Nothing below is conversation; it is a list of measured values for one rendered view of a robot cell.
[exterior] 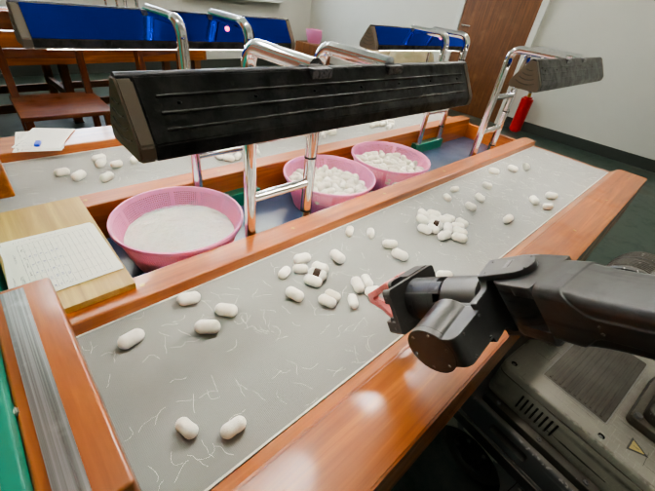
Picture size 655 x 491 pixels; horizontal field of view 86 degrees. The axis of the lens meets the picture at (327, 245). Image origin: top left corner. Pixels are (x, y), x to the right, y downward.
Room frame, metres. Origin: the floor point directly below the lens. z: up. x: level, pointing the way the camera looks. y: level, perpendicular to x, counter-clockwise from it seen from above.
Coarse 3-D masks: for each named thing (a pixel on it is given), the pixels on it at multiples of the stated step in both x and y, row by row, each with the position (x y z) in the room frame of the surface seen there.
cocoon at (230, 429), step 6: (234, 420) 0.21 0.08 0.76; (240, 420) 0.21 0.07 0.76; (222, 426) 0.20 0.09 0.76; (228, 426) 0.20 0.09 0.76; (234, 426) 0.21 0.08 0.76; (240, 426) 0.21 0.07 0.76; (222, 432) 0.20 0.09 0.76; (228, 432) 0.20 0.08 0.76; (234, 432) 0.20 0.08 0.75; (228, 438) 0.19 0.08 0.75
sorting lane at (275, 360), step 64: (448, 192) 0.99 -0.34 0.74; (512, 192) 1.06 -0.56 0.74; (576, 192) 1.14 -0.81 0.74; (320, 256) 0.58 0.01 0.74; (384, 256) 0.61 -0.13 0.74; (448, 256) 0.65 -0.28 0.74; (128, 320) 0.35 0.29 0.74; (192, 320) 0.37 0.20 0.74; (256, 320) 0.39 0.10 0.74; (320, 320) 0.41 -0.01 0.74; (384, 320) 0.43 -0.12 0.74; (128, 384) 0.25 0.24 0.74; (192, 384) 0.26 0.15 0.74; (256, 384) 0.27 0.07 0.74; (320, 384) 0.29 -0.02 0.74; (128, 448) 0.17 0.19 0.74; (192, 448) 0.18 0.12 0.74; (256, 448) 0.19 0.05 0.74
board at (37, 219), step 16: (32, 208) 0.55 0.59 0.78; (48, 208) 0.56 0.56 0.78; (64, 208) 0.57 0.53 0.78; (80, 208) 0.57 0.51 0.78; (0, 224) 0.49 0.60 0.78; (16, 224) 0.50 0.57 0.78; (32, 224) 0.50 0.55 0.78; (48, 224) 0.51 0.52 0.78; (64, 224) 0.52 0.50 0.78; (96, 224) 0.53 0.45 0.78; (0, 240) 0.45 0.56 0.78; (0, 256) 0.41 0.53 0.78; (112, 272) 0.41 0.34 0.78; (128, 272) 0.42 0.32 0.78; (64, 288) 0.36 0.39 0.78; (80, 288) 0.37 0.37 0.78; (96, 288) 0.37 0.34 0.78; (112, 288) 0.38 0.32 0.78; (128, 288) 0.39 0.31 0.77; (64, 304) 0.33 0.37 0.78; (80, 304) 0.34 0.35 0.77
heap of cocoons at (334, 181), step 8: (320, 168) 1.02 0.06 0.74; (296, 176) 0.94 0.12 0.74; (320, 176) 0.96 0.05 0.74; (328, 176) 0.99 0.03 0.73; (336, 176) 0.98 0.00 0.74; (344, 176) 0.99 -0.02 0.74; (352, 176) 1.01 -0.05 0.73; (320, 184) 0.90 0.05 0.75; (328, 184) 0.92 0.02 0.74; (336, 184) 0.92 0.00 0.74; (344, 184) 0.94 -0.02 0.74; (352, 184) 0.96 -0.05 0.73; (360, 184) 0.94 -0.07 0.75; (320, 192) 0.85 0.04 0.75; (328, 192) 0.88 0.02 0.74; (336, 192) 0.87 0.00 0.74; (344, 192) 0.88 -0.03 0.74; (352, 192) 0.91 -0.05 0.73
